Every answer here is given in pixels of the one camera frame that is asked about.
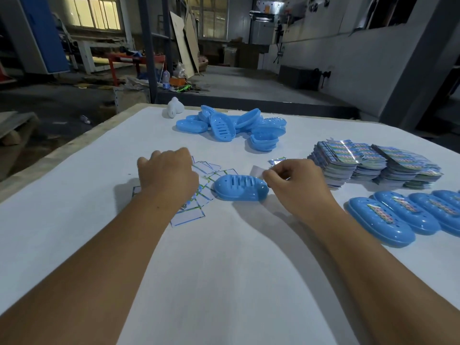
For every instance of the small white plastic figure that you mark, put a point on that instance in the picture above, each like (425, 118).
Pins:
(175, 107)

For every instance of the white metal workbench frame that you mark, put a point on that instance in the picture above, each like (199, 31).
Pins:
(86, 57)

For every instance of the grey slanted pillar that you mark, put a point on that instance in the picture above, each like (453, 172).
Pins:
(417, 71)

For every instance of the plastic bottle on floor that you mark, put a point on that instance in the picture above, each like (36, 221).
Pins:
(85, 119)

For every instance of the thick dark steel post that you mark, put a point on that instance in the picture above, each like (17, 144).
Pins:
(148, 53)

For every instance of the black wall plug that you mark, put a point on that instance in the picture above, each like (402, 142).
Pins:
(325, 75)

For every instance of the orange box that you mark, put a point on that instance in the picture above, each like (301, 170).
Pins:
(177, 81)

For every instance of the pale wooden crate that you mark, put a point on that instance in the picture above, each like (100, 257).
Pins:
(131, 100)

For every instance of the person's right hand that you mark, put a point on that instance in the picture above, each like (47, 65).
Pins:
(305, 190)

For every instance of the pile of blue soap dishes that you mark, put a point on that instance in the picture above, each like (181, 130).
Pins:
(223, 129)

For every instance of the white backing sheet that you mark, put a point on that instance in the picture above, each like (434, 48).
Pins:
(136, 191)

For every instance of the wide window with grid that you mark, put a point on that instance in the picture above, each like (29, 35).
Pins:
(212, 23)

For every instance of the blue plastic box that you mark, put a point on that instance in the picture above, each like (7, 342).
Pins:
(451, 197)
(445, 219)
(388, 231)
(420, 222)
(244, 194)

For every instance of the red metal table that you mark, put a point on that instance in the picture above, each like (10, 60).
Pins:
(124, 58)

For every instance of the silver machine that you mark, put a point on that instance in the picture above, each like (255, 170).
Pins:
(264, 32)

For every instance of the green tool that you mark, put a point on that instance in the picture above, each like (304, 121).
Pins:
(184, 88)

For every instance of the blue and white machine cabinet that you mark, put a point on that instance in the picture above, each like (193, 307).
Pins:
(46, 35)

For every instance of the clear water bottle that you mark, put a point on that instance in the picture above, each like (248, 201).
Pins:
(166, 80)

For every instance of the person's left forearm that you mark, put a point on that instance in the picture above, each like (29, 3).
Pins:
(90, 276)

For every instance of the large bright window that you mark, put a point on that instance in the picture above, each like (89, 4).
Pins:
(91, 12)

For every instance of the wooden pallet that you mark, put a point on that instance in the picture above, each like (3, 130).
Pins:
(16, 125)

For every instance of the black box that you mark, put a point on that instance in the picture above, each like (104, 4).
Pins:
(299, 78)

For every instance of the white plastic bag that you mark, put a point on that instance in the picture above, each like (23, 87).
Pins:
(179, 70)

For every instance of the glossy sticker sheets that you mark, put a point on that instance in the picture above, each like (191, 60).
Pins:
(276, 161)

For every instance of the person's left hand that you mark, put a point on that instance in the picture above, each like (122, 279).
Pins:
(169, 179)

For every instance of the wicker basket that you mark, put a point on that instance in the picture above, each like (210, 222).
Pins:
(203, 64)

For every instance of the thin dark steel post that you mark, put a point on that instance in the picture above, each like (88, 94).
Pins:
(167, 34)

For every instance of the pale leaning plywood board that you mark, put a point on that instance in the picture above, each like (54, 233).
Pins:
(182, 46)

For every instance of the person's right forearm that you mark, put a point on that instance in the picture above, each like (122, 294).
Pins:
(388, 283)

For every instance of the stacks of colourful sticker sheets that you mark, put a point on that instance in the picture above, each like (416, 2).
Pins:
(336, 163)

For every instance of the small rectangular sticker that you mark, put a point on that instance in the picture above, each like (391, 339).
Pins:
(257, 171)

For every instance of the brown leaning board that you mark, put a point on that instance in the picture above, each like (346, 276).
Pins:
(192, 41)

